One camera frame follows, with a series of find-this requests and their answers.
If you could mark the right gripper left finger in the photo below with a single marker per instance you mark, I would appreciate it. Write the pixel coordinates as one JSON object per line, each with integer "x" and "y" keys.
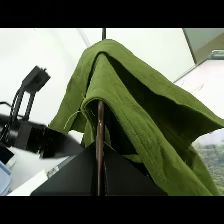
{"x": 73, "y": 176}

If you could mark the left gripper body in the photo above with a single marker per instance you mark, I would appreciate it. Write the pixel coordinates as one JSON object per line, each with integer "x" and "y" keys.
{"x": 31, "y": 136}

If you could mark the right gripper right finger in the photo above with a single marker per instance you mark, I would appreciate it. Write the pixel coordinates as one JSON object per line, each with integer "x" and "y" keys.
{"x": 130, "y": 180}

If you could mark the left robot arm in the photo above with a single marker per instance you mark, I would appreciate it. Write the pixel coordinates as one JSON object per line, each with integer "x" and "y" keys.
{"x": 6, "y": 130}

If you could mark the green long-sleeved shirt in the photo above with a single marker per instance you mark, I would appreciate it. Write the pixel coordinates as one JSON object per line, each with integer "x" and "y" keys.
{"x": 150, "y": 116}

